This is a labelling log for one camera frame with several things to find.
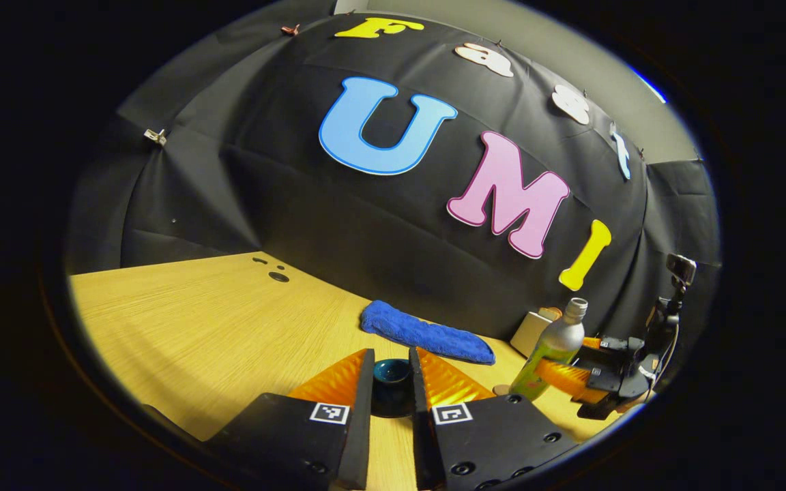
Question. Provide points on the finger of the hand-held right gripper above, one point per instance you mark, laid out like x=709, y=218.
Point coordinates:
x=567, y=378
x=592, y=343

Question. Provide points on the white toaster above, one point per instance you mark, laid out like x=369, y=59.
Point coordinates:
x=528, y=333

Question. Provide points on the blue folded towel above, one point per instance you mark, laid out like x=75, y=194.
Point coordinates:
x=427, y=334

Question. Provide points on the silver metal clip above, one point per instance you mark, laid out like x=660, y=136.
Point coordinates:
x=155, y=136

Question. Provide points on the round brown coaster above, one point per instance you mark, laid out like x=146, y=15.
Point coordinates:
x=501, y=390

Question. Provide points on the teal teacup lid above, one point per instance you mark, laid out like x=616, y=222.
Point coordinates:
x=392, y=374

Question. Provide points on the action camera on stand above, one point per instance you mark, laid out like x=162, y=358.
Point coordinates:
x=681, y=268

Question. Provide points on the toasted bread slice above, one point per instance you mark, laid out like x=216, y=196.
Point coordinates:
x=551, y=313

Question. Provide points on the silver green-label water bottle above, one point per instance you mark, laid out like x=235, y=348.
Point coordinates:
x=557, y=341

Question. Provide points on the copper metal clip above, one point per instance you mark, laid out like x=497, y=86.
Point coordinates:
x=290, y=30

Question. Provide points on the black backdrop cloth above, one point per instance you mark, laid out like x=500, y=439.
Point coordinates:
x=297, y=204

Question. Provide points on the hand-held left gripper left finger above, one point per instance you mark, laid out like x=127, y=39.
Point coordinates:
x=362, y=436

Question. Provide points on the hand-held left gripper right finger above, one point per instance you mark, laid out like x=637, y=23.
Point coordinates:
x=421, y=436

